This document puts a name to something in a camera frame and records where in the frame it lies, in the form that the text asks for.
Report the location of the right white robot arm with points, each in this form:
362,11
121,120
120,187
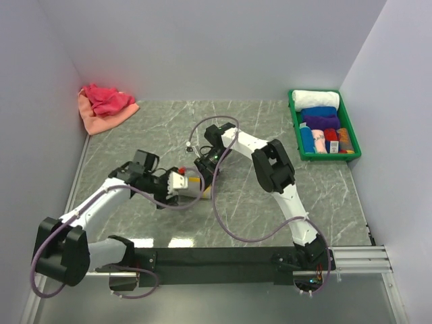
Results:
276,176

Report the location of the salmon orange towel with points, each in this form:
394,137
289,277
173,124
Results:
95,124

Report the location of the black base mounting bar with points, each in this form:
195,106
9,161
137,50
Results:
230,265

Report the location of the light blue rolled towel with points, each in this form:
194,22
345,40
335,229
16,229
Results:
308,142

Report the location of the pink white rolled towel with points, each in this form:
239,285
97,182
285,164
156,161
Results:
319,141

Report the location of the red rolled towel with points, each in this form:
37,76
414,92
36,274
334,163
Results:
331,141

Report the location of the yellow grey patterned towel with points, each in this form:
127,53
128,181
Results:
193,189

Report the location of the orange patterned rolled towel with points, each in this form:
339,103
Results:
345,143

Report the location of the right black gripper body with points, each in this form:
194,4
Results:
208,165

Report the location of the aluminium rail frame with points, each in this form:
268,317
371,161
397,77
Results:
349,260

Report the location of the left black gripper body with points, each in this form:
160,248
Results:
158,185

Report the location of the green plastic bin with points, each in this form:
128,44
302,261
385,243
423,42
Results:
345,123

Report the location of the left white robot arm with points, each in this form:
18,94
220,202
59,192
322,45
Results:
62,251

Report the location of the purple rolled towel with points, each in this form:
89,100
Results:
322,123

